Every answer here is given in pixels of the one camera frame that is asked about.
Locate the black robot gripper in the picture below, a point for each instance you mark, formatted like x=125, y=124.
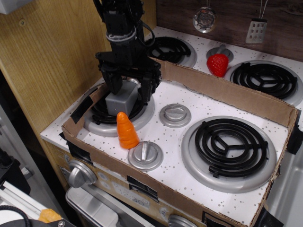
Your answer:
x=131, y=60

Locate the grey pepper shaker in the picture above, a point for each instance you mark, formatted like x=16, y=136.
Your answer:
x=124, y=100

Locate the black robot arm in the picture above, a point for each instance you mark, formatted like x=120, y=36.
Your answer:
x=123, y=22

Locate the front left black burner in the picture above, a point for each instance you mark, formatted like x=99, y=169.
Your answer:
x=99, y=122

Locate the black burner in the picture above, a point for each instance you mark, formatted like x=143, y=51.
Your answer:
x=174, y=50
x=228, y=154
x=99, y=122
x=268, y=77

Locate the silver stove knob centre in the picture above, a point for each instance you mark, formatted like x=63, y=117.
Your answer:
x=175, y=115

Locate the silver stove knob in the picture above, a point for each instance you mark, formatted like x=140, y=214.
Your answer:
x=175, y=115
x=221, y=50
x=146, y=156

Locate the orange toy carrot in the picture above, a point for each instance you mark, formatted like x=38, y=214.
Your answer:
x=127, y=134

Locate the back left black burner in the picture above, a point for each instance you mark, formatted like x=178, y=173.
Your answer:
x=174, y=50

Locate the silver stove knob front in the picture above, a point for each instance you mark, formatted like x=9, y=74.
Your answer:
x=146, y=156

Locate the red toy strawberry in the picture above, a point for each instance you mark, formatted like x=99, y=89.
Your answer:
x=218, y=64

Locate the silver stove knob back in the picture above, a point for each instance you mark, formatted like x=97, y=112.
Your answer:
x=221, y=50

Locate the hanging silver strainer ladle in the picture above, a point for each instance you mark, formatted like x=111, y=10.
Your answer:
x=204, y=19

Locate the silver oven dial left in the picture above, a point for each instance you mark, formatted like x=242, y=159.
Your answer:
x=80, y=174

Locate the silver oven dial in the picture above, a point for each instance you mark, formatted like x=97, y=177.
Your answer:
x=80, y=174
x=178, y=221

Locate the oven clock display label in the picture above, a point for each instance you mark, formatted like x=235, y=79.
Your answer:
x=139, y=200

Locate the front right black burner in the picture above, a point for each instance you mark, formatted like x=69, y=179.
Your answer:
x=228, y=154

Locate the hanging silver spatula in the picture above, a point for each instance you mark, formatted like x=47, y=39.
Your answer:
x=257, y=29

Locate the silver oven dial right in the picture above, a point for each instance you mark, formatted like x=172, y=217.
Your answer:
x=178, y=221

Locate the back right black burner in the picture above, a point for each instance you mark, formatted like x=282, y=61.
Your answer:
x=268, y=77

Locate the brown cardboard box tray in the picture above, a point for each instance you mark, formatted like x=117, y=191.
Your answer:
x=205, y=96

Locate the small orange object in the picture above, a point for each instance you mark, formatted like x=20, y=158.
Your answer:
x=48, y=216

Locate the silver oven door handle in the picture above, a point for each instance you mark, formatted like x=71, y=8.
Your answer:
x=102, y=210

